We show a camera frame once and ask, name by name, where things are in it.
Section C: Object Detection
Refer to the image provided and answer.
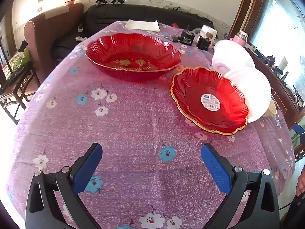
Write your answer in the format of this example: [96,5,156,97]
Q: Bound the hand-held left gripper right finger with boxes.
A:
[201,143,280,229]

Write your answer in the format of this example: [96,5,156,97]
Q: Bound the wooden window frame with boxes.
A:
[229,0,305,130]

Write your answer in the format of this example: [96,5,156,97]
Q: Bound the black boxy motor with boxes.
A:
[197,36,210,51]

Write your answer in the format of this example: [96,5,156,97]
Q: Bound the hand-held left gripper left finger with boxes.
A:
[25,143,103,229]

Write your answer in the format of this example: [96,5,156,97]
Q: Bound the beige disposable bowl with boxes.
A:
[262,98,277,118]

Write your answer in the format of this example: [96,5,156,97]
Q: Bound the green seat cushion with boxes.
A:
[2,48,32,77]

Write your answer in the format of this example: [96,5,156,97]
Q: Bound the brown armchair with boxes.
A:
[24,3,84,84]

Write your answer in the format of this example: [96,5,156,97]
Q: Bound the red gold-rimmed plate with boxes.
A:
[170,67,249,135]

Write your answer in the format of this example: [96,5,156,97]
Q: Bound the pink thermos bottle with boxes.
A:
[230,30,249,48]

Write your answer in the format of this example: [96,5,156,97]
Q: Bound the large red glass bowl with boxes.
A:
[85,33,182,81]

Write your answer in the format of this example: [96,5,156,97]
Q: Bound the white plastic container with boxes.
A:
[200,24,218,41]

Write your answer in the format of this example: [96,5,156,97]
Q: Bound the person's right hand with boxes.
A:
[296,172,305,197]

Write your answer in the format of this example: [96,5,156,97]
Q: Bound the white paper pad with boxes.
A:
[124,19,161,32]

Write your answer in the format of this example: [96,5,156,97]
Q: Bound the black sofa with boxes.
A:
[53,4,215,65]

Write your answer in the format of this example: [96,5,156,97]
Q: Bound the purple floral tablecloth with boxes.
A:
[6,20,296,229]

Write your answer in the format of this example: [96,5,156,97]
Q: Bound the dark wooden chair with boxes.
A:
[0,37,41,124]

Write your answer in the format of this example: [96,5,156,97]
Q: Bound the black cylindrical motor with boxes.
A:
[180,26,196,45]

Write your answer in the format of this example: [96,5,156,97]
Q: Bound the white foam bowl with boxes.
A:
[224,66,272,124]
[212,40,256,74]

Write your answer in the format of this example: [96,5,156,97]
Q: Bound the white bottle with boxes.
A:
[279,57,289,71]

